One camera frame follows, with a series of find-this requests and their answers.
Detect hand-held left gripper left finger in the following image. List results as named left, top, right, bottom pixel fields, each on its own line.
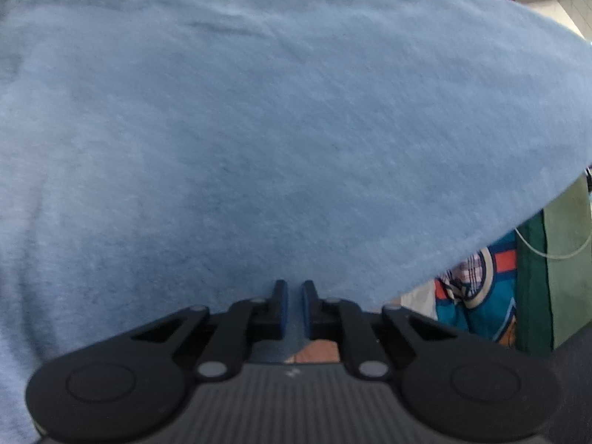
left=132, top=280, right=288, bottom=382

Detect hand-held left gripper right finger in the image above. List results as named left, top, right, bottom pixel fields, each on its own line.
left=302, top=280, right=458, bottom=382

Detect light blue jeans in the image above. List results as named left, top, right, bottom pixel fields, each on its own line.
left=0, top=0, right=592, bottom=444

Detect teal printed cloth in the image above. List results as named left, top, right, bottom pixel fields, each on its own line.
left=435, top=230, right=519, bottom=349

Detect green cloth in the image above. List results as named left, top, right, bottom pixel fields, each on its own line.
left=515, top=175, right=592, bottom=358

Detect white cable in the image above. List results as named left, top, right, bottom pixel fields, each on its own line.
left=512, top=226, right=592, bottom=259

